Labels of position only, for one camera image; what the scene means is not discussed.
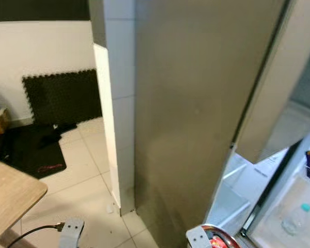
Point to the round steel bowl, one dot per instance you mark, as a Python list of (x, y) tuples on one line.
[(227, 237)]

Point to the stainless steel fridge body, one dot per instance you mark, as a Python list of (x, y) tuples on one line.
[(186, 113)]

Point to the steel lower fridge door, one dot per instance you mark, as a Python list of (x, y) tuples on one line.
[(279, 194)]

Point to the black mat with red logo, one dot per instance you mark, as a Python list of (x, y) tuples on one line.
[(31, 152)]

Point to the light wooden table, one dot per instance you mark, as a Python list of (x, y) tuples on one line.
[(13, 196)]

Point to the black foam puzzle mat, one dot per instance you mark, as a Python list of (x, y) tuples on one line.
[(62, 98)]

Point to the clear bottle teal cap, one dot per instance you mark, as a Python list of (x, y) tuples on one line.
[(297, 219)]

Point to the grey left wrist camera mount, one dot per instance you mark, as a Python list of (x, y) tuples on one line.
[(72, 233)]

